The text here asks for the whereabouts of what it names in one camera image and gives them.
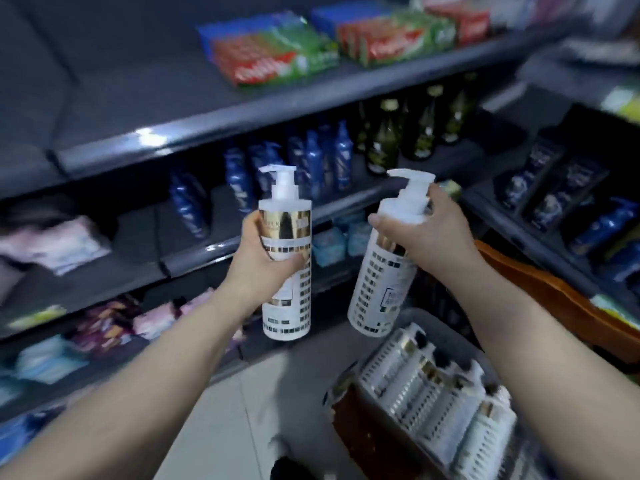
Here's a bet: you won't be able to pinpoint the person's right hand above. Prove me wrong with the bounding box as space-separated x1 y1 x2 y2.
368 183 485 291

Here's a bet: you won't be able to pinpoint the person's left hand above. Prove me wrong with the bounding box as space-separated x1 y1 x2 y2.
221 212 307 318

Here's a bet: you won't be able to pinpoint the white gold-banded pump bottle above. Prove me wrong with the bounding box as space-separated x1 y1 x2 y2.
257 164 314 342
347 168 436 338

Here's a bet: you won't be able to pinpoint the person's right forearm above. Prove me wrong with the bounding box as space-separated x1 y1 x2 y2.
425 255 640 480

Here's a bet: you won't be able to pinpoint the person's left forearm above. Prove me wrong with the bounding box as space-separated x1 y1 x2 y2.
0 282 252 480

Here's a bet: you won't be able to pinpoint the light blue packets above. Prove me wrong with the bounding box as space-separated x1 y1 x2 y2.
312 215 374 269

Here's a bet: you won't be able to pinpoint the grey metal shelf board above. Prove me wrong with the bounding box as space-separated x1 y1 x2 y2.
0 230 241 345
159 143 483 278
49 22 568 181

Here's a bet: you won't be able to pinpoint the row of dark green bottles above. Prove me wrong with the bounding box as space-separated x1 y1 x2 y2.
354 72 482 176

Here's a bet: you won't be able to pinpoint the row of blue bottles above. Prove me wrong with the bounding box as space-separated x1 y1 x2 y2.
167 120 357 241

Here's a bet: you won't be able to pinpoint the grey plastic crate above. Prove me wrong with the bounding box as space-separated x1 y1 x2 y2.
324 307 553 480

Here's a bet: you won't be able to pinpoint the dark blue pouch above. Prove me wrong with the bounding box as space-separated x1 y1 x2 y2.
500 129 567 211
500 167 532 211
529 155 612 230

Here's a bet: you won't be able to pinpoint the group of white pump bottles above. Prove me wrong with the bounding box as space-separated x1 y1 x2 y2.
357 322 518 480

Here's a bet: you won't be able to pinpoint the brown cardboard piece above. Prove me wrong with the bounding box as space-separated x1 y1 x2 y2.
331 384 437 480

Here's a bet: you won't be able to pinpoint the purple packets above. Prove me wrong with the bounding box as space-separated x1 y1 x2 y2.
69 295 147 356

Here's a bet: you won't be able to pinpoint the black shoe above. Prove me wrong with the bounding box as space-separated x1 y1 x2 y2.
270 434 307 480

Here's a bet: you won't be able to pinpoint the stack of red-green toothpaste boxes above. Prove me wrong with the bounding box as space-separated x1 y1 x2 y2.
309 0 492 69
196 11 342 88

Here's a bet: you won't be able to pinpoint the pile of pink white packets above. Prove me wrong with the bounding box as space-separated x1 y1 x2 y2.
0 215 113 276

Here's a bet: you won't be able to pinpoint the grey metal shelf unit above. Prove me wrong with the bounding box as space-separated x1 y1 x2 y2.
462 25 640 315

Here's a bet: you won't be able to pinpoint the yellow-green packet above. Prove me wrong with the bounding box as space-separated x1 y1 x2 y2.
4 305 69 331

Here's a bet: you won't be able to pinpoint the pale blue packets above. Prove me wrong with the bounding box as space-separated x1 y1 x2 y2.
0 334 93 386

